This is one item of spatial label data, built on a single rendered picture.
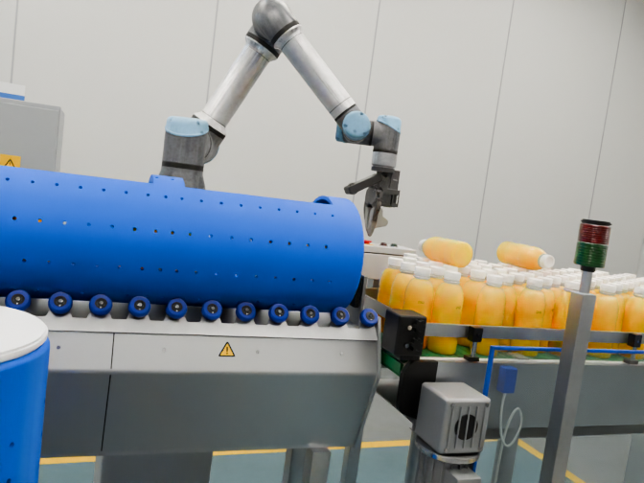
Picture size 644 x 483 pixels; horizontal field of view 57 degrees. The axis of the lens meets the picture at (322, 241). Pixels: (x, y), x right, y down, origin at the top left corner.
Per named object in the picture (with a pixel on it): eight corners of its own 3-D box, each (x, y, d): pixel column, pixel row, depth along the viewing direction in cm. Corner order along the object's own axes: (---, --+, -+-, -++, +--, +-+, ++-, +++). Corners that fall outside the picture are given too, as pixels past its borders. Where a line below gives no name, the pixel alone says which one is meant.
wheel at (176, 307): (165, 300, 126) (166, 295, 125) (186, 301, 128) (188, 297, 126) (164, 319, 124) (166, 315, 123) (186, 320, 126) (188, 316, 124)
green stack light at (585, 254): (566, 262, 131) (569, 240, 131) (588, 264, 133) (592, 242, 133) (588, 266, 125) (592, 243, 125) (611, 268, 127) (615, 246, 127)
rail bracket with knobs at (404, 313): (376, 349, 138) (381, 306, 137) (402, 350, 140) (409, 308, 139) (395, 363, 129) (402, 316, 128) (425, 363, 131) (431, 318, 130)
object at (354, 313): (336, 315, 155) (343, 268, 154) (345, 316, 156) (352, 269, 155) (352, 326, 146) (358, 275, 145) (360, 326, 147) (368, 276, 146)
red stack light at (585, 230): (569, 240, 131) (573, 221, 130) (592, 241, 133) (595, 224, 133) (592, 243, 125) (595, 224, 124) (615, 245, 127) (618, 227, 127)
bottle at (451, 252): (462, 236, 154) (425, 229, 171) (447, 258, 153) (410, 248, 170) (479, 252, 156) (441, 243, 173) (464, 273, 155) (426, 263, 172)
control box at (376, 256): (340, 271, 186) (345, 239, 185) (397, 276, 193) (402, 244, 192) (353, 278, 177) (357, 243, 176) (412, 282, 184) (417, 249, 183)
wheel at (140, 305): (127, 298, 124) (128, 293, 122) (150, 299, 125) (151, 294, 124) (126, 317, 122) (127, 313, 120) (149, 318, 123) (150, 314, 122)
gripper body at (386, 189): (398, 210, 180) (403, 170, 179) (372, 206, 177) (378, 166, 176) (386, 207, 187) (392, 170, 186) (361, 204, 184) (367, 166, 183)
